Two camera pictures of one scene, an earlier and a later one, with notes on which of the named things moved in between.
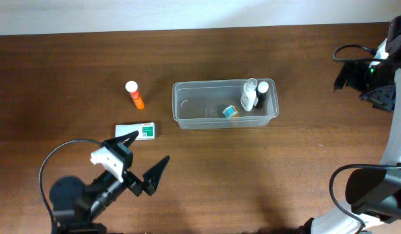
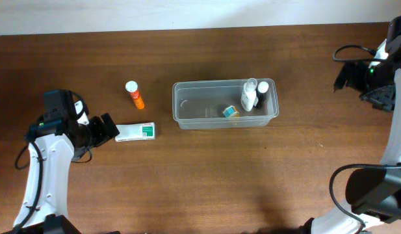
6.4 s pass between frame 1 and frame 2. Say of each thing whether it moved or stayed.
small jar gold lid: stayed
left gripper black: moved
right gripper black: stayed
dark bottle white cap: stayed
